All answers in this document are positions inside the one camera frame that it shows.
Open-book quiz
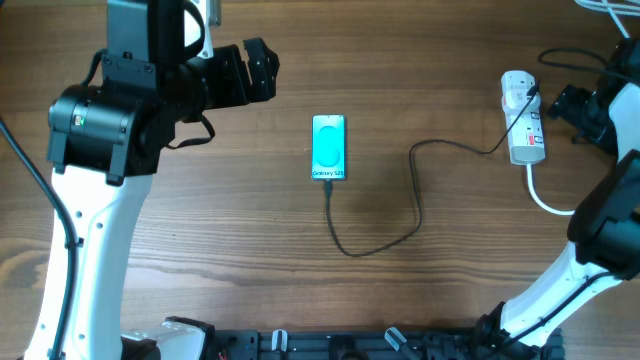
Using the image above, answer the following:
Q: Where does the white cables top corner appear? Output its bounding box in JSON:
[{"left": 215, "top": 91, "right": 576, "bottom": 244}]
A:
[{"left": 573, "top": 0, "right": 640, "bottom": 39}]

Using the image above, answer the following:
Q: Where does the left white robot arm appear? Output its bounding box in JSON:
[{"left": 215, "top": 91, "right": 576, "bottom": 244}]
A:
[{"left": 25, "top": 1, "right": 279, "bottom": 359}]

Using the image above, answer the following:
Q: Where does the blue screen smartphone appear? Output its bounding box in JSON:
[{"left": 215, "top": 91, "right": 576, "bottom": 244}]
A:
[{"left": 311, "top": 115, "right": 346, "bottom": 180}]

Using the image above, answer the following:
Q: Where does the white power strip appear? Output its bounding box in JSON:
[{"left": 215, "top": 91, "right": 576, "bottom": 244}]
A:
[{"left": 501, "top": 70, "right": 545, "bottom": 166}]

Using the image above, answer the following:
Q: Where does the black charger cable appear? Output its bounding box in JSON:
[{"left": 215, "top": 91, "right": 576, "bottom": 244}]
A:
[{"left": 323, "top": 79, "right": 542, "bottom": 259}]

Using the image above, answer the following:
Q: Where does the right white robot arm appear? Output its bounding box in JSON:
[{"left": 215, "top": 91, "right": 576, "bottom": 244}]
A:
[{"left": 469, "top": 39, "right": 639, "bottom": 359}]

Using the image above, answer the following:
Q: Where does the white charger adapter plug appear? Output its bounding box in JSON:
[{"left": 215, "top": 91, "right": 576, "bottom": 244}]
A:
[{"left": 502, "top": 85, "right": 541, "bottom": 115}]

